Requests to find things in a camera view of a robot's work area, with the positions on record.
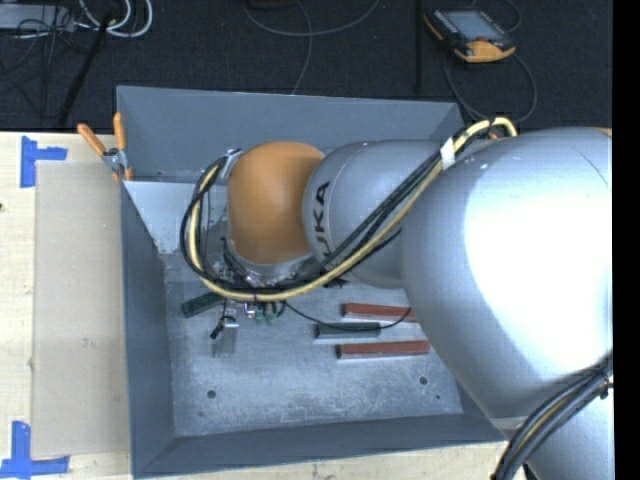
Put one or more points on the grey metal bin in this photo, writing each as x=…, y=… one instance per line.
x=280, y=383

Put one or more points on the brown cardboard board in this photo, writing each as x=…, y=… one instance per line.
x=75, y=293

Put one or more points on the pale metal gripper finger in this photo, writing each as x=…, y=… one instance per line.
x=226, y=340

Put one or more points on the red-brown flat block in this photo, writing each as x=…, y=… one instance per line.
x=382, y=349
x=375, y=311

